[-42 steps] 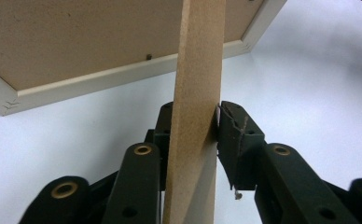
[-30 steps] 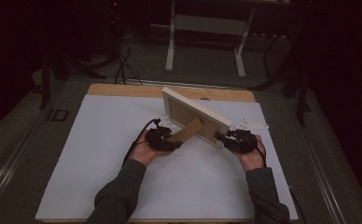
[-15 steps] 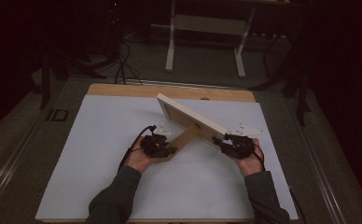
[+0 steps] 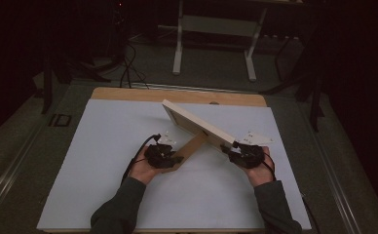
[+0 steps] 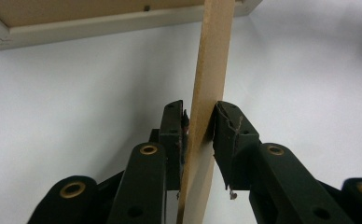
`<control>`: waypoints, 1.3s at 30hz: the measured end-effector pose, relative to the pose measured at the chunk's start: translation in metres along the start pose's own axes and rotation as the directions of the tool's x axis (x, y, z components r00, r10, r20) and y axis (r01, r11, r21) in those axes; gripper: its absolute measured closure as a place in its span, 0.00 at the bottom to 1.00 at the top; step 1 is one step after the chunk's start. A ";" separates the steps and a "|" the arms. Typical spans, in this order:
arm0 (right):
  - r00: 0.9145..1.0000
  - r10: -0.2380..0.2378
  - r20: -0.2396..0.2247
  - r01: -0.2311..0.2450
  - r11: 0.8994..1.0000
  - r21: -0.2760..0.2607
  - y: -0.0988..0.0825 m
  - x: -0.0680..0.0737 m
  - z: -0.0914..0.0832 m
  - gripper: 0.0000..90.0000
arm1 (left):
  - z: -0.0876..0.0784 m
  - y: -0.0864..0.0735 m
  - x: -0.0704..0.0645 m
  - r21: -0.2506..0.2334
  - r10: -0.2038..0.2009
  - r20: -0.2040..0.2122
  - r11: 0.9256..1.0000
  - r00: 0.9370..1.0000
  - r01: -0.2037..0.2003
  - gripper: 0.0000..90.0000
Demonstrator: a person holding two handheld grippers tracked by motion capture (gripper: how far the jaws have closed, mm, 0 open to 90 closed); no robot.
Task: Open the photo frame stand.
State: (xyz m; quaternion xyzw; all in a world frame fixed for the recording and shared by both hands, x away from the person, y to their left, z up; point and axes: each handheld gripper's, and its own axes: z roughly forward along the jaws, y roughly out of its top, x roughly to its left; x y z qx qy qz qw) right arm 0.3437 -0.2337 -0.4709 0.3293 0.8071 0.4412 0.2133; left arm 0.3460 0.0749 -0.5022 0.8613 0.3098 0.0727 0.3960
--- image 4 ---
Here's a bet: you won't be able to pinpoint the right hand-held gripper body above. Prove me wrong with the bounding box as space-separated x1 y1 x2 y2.
227 130 275 170

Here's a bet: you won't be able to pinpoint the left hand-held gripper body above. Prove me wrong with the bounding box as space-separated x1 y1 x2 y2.
143 130 179 170

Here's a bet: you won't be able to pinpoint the wooden picture frame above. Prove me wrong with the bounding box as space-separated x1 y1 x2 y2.
159 98 238 175

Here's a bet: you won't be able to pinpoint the person's right hand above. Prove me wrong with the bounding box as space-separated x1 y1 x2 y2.
242 145 277 188

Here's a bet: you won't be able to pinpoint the person's left hand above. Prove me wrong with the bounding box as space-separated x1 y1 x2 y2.
128 145 166 185

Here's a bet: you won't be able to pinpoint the white table sheet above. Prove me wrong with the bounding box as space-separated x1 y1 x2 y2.
36 97 312 231

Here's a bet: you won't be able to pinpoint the dark tripod stand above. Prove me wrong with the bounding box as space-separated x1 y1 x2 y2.
40 45 113 115
259 30 327 133

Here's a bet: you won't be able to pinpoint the white metal stand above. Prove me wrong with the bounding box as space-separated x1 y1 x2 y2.
171 0 269 82

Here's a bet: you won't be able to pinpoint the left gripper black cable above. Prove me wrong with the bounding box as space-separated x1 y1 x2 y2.
121 133 163 186

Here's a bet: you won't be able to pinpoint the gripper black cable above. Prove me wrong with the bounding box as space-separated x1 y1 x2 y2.
262 151 321 234
121 133 163 186

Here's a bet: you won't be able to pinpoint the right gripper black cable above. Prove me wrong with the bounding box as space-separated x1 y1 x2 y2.
262 151 321 234

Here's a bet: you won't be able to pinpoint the metal floor rail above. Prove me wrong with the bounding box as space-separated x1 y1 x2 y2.
0 125 44 222
298 103 363 234

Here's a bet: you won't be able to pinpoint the black floor cables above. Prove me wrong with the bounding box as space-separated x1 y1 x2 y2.
118 41 151 90

